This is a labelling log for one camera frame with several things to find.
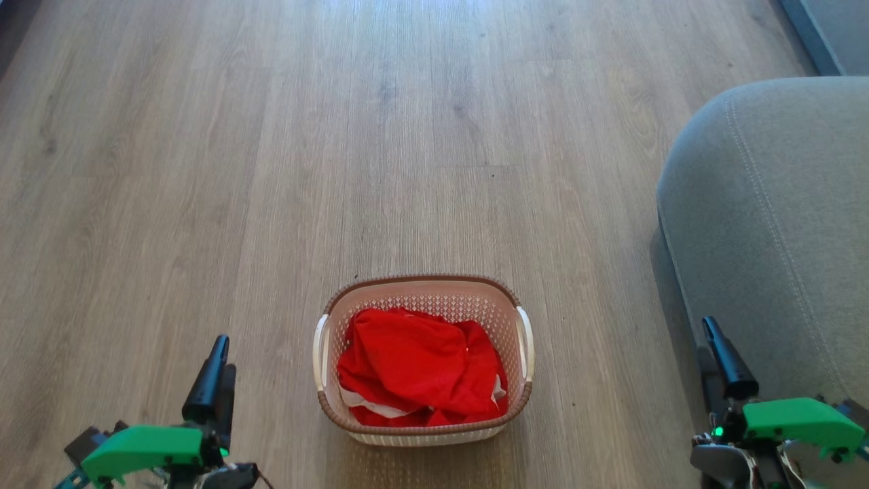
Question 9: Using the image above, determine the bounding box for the beige plastic laundry basket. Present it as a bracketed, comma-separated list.
[313, 274, 536, 447]

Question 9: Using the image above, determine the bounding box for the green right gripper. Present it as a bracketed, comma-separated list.
[697, 316, 867, 463]

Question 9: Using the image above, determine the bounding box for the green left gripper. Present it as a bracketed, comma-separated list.
[80, 335, 237, 487]

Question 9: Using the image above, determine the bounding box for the grey sofa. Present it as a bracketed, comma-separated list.
[656, 76, 869, 435]

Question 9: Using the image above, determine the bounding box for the red cloth garment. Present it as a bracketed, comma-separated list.
[337, 307, 509, 428]

